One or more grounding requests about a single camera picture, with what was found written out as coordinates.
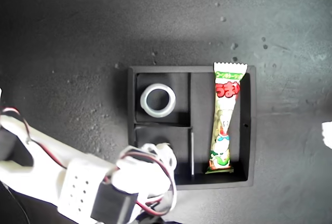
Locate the plain white tape roll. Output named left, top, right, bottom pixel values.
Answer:
left=140, top=83, right=176, bottom=118

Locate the green printed snack bar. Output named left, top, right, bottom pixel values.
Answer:
left=205, top=62, right=248, bottom=175

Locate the black compartment tray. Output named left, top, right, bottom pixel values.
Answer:
left=127, top=65, right=257, bottom=191

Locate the red black arm wire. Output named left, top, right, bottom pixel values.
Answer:
left=0, top=107, right=68, bottom=170

